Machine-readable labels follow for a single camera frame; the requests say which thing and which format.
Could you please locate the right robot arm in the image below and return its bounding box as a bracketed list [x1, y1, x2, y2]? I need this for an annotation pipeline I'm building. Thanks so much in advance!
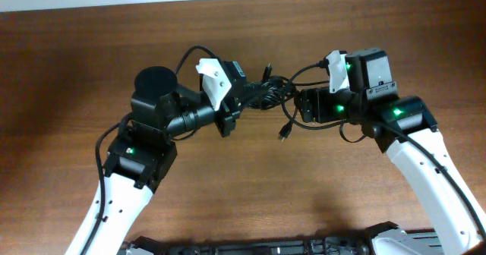
[294, 48, 485, 254]

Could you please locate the black USB cable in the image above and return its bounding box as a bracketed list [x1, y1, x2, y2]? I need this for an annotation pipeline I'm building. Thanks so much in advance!
[242, 63, 330, 142]

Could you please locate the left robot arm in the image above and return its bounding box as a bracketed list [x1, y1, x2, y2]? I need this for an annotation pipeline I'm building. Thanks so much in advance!
[67, 58, 247, 254]

